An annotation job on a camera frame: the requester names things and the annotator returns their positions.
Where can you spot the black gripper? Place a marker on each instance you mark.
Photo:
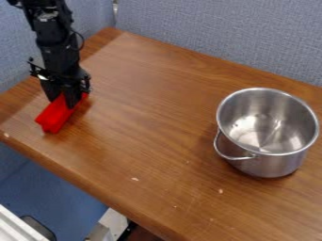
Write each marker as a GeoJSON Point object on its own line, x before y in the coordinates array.
{"type": "Point", "coordinates": [59, 71]}

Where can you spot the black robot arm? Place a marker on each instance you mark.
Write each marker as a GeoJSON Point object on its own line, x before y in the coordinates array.
{"type": "Point", "coordinates": [59, 42]}

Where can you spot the white ridged object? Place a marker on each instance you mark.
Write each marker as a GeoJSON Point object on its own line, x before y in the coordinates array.
{"type": "Point", "coordinates": [15, 229]}

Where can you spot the stainless steel pot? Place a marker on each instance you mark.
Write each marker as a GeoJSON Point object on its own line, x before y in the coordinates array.
{"type": "Point", "coordinates": [267, 130]}

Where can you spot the white table bracket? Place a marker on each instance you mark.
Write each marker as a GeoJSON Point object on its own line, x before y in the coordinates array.
{"type": "Point", "coordinates": [110, 227]}

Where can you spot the red rectangular block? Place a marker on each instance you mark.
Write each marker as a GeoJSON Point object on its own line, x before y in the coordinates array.
{"type": "Point", "coordinates": [57, 113]}

